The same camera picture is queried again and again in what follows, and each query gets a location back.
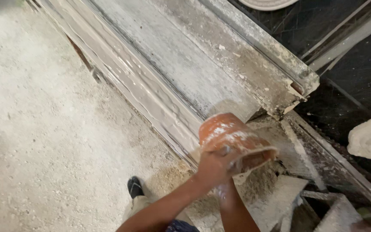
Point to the person's right hand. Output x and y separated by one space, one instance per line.
224 190

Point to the person's left hand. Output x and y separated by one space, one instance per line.
213 169

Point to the person's left fingers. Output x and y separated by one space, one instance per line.
230 160

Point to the orange plaster-smeared plastic bucket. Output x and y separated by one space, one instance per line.
229 133

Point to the white plaster slab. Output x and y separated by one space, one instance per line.
277 203

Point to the dark blue patterned garment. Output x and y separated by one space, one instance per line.
181 226

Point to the black shoe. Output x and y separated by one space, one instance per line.
135 187

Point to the beige trouser leg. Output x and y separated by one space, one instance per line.
137 206

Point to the long wet plaster cornice strip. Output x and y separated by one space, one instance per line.
140 87

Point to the grey plaster slab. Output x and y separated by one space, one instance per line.
340 216

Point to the white carved plaster piece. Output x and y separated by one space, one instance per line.
370 138

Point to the white round plaster medallion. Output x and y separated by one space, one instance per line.
266 4

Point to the grey metal bar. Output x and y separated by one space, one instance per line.
349 40

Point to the plaster-crusted wooden mould rail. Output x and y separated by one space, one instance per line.
262 61

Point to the dusty metal bench frame rail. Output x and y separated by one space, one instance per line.
340 161

